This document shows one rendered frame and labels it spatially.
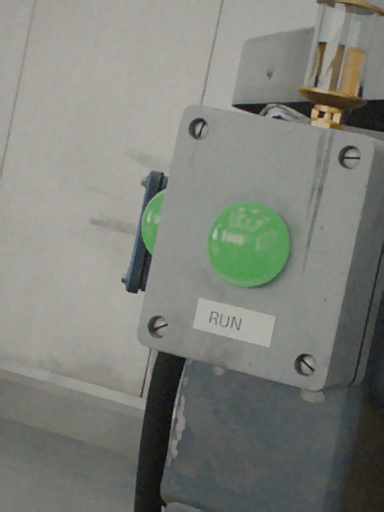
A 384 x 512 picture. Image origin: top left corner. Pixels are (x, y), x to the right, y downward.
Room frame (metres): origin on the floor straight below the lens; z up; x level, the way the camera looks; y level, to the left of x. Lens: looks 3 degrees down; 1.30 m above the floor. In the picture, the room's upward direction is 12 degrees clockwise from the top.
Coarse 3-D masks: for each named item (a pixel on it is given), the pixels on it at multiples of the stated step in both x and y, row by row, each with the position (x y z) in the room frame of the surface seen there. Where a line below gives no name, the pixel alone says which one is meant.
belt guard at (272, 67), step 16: (288, 32) 0.91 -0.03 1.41; (304, 32) 0.88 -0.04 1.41; (256, 48) 0.98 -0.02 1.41; (272, 48) 0.94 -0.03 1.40; (288, 48) 0.90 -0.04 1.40; (304, 48) 0.87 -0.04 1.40; (240, 64) 1.02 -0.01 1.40; (256, 64) 0.97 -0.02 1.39; (272, 64) 0.93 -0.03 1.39; (288, 64) 0.90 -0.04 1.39; (304, 64) 0.86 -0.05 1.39; (240, 80) 1.01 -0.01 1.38; (256, 80) 0.96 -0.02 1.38; (272, 80) 0.92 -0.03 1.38; (288, 80) 0.89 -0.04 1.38; (304, 80) 0.86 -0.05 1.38; (368, 80) 0.74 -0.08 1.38; (240, 96) 1.00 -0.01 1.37; (256, 96) 0.96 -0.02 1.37; (272, 96) 0.92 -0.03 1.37; (288, 96) 0.88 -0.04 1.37; (368, 96) 0.74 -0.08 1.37; (256, 112) 1.09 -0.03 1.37; (304, 112) 1.10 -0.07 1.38; (352, 112) 0.99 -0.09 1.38; (368, 112) 0.96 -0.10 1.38; (368, 128) 1.11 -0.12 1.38
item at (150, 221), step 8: (160, 192) 0.51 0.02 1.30; (152, 200) 0.51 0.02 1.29; (160, 200) 0.50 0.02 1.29; (152, 208) 0.50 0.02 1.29; (160, 208) 0.50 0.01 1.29; (144, 216) 0.51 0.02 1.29; (152, 216) 0.50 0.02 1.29; (144, 224) 0.50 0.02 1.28; (152, 224) 0.50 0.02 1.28; (144, 232) 0.50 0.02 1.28; (152, 232) 0.50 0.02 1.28; (144, 240) 0.51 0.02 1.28; (152, 240) 0.50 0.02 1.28; (152, 248) 0.50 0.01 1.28
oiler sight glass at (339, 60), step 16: (320, 16) 0.55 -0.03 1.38; (336, 16) 0.55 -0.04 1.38; (352, 16) 0.54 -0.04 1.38; (368, 16) 0.55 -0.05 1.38; (320, 32) 0.55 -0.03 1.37; (336, 32) 0.54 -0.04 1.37; (352, 32) 0.54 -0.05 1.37; (368, 32) 0.55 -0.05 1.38; (320, 48) 0.55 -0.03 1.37; (336, 48) 0.54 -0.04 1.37; (352, 48) 0.54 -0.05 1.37; (368, 48) 0.55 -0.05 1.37; (320, 64) 0.55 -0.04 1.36; (336, 64) 0.54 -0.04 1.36; (352, 64) 0.54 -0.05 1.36; (368, 64) 0.55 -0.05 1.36; (320, 80) 0.55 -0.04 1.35; (336, 80) 0.54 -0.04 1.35; (352, 80) 0.54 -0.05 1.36
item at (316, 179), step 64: (192, 128) 0.49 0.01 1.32; (256, 128) 0.48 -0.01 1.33; (320, 128) 0.47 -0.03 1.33; (192, 192) 0.49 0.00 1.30; (256, 192) 0.48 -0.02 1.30; (320, 192) 0.47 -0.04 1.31; (192, 256) 0.48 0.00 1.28; (320, 256) 0.46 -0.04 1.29; (192, 320) 0.48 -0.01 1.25; (320, 320) 0.46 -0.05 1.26; (320, 384) 0.46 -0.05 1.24
